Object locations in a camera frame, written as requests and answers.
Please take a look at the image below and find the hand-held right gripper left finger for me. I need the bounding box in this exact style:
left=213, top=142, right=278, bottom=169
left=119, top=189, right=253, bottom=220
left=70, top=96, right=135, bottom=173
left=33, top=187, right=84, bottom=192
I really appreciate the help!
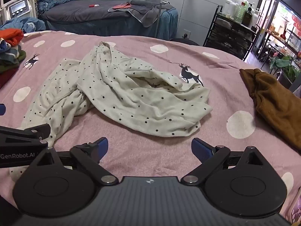
left=30, top=137, right=118, bottom=185

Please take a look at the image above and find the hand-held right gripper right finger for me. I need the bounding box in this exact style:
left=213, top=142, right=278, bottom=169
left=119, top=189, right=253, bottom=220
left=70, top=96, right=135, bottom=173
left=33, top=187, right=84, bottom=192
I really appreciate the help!
left=181, top=138, right=266, bottom=185

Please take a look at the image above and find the white black-dotted garment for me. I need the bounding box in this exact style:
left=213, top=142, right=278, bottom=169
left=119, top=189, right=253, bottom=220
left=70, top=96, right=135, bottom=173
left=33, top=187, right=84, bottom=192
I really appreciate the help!
left=9, top=41, right=213, bottom=182

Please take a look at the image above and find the dark red garment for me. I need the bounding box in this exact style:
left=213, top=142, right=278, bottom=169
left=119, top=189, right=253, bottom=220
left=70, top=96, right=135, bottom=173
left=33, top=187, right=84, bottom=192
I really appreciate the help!
left=0, top=67, right=21, bottom=89

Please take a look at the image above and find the pink spotted bedsheet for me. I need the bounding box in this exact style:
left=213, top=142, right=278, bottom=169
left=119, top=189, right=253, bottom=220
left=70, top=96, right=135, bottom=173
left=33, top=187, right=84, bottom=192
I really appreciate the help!
left=0, top=29, right=301, bottom=222

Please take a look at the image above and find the green garment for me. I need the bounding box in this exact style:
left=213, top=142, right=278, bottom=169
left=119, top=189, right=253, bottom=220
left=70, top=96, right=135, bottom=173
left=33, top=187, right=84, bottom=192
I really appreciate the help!
left=0, top=50, right=27, bottom=74

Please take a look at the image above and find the blue white striped garment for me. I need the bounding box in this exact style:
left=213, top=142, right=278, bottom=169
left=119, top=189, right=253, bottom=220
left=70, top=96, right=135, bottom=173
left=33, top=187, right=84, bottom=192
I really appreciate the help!
left=0, top=40, right=22, bottom=64

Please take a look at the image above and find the orange garment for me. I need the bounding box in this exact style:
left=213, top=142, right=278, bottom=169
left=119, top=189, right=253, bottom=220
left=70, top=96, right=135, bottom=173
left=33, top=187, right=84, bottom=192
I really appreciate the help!
left=0, top=28, right=24, bottom=47

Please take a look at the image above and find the blue crumpled cloth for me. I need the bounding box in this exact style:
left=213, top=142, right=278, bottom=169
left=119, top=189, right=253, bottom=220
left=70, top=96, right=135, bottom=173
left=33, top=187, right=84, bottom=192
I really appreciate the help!
left=0, top=17, right=46, bottom=34
left=37, top=0, right=77, bottom=17

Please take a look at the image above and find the black round stool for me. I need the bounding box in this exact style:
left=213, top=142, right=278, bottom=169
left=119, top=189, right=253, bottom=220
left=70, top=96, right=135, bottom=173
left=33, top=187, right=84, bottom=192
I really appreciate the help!
left=169, top=38, right=201, bottom=47

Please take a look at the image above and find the white machine with screen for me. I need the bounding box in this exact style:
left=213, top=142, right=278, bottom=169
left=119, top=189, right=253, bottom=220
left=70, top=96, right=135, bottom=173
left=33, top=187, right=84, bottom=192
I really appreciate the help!
left=0, top=0, right=40, bottom=26

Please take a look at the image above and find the smartphone with pink case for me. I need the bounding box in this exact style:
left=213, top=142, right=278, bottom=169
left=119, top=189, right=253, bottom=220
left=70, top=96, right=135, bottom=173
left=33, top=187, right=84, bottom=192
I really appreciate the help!
left=283, top=188, right=301, bottom=225

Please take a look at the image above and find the black trolley rack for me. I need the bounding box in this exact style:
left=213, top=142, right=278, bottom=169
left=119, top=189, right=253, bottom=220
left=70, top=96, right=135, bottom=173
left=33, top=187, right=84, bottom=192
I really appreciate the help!
left=203, top=5, right=258, bottom=61

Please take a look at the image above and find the green potted plant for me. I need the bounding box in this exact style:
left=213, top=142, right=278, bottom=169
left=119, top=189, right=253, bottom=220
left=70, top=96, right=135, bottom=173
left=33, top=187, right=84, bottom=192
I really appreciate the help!
left=269, top=54, right=301, bottom=88

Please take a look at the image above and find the metal shelf rack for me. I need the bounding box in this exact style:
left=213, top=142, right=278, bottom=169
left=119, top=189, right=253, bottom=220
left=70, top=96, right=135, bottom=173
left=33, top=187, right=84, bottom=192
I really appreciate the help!
left=255, top=12, right=301, bottom=63

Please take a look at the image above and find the red cloth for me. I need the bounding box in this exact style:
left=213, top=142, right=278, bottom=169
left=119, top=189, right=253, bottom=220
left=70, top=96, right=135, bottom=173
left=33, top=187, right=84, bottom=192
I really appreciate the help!
left=112, top=2, right=132, bottom=10

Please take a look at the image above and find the grey towel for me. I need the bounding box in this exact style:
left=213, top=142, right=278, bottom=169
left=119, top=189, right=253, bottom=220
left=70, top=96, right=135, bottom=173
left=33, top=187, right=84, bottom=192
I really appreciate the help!
left=130, top=0, right=175, bottom=28

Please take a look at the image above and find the group of bottles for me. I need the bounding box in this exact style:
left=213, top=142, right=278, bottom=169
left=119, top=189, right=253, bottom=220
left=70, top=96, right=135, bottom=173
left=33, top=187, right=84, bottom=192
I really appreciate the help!
left=222, top=0, right=262, bottom=28

